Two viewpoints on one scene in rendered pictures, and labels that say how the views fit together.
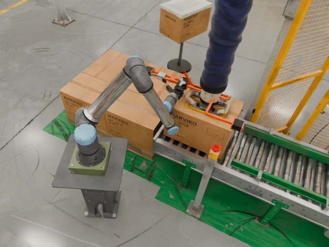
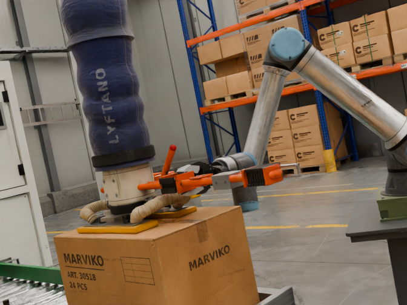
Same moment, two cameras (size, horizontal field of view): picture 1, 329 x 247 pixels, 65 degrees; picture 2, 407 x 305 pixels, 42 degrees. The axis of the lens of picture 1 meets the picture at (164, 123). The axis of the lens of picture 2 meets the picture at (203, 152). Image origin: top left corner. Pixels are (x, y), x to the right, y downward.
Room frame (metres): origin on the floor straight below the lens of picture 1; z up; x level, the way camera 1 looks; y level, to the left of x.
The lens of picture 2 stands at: (3.35, 0.59, 1.25)
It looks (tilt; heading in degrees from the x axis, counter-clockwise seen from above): 3 degrees down; 202
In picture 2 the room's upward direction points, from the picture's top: 11 degrees counter-clockwise
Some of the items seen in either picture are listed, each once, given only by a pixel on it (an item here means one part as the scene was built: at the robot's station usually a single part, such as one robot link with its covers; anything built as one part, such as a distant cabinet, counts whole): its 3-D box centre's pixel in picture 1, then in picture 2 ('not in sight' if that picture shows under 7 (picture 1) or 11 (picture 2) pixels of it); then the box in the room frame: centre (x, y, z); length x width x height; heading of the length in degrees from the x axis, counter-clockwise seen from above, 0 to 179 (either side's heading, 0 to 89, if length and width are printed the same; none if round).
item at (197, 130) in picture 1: (201, 119); (154, 275); (1.70, -0.35, 0.75); 0.60 x 0.40 x 0.40; 67
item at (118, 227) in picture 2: not in sight; (114, 222); (1.80, -0.41, 0.97); 0.34 x 0.10 x 0.05; 68
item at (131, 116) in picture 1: (129, 95); not in sight; (2.38, 0.46, 0.34); 1.20 x 1.00 x 0.40; 68
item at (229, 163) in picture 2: (172, 97); (223, 169); (1.60, -0.05, 1.08); 0.09 x 0.05 x 0.10; 67
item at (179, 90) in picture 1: (177, 92); (206, 174); (1.67, -0.09, 1.08); 0.12 x 0.09 x 0.08; 157
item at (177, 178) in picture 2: (184, 83); (177, 183); (1.80, -0.14, 1.08); 0.10 x 0.08 x 0.06; 158
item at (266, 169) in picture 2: (149, 70); (261, 175); (1.94, 0.18, 1.08); 0.08 x 0.07 x 0.05; 68
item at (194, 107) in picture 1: (205, 108); (155, 209); (1.62, -0.34, 0.97); 0.34 x 0.10 x 0.05; 68
